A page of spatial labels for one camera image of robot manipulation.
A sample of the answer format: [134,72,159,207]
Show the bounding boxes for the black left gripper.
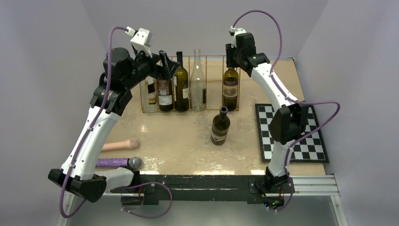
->
[122,47,179,89]

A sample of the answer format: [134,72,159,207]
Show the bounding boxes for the dark brown bottle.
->
[173,51,189,112]

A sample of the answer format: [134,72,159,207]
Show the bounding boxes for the green wine bottle silver neck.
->
[157,73,174,112]

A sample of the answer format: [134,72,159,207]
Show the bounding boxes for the green bottle silver foil neck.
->
[222,68,239,111]

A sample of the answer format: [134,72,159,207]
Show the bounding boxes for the clear liquor bottle black cap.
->
[140,76,158,113]

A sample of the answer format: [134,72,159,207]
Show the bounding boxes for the clear glass bottle front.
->
[190,49,207,111]

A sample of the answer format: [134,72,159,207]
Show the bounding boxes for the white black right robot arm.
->
[226,28,309,193]

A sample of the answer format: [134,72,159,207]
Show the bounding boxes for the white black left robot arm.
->
[48,48,180,202]

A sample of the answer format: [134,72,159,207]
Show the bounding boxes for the beige toy microphone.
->
[102,138,140,152]

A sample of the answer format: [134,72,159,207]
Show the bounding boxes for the purple glitter microphone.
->
[96,157,142,169]

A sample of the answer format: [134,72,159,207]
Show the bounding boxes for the black white chessboard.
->
[255,104,329,163]

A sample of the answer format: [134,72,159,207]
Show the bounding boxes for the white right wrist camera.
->
[229,26,246,48]

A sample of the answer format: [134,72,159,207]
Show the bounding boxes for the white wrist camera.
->
[126,26,152,58]
[229,26,246,48]

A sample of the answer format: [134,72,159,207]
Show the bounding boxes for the gold wire wine rack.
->
[140,54,242,113]

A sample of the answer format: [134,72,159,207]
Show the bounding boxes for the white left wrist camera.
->
[126,26,152,58]

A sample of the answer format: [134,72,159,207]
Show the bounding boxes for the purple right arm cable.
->
[232,9,341,213]

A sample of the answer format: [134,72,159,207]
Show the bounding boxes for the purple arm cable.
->
[59,26,174,219]
[232,9,341,213]

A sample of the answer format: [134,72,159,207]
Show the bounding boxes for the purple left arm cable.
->
[59,26,174,219]

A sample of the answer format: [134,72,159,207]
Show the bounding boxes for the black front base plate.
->
[111,174,291,205]

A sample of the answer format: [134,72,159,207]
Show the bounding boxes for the aluminium table edge rail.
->
[56,56,120,226]

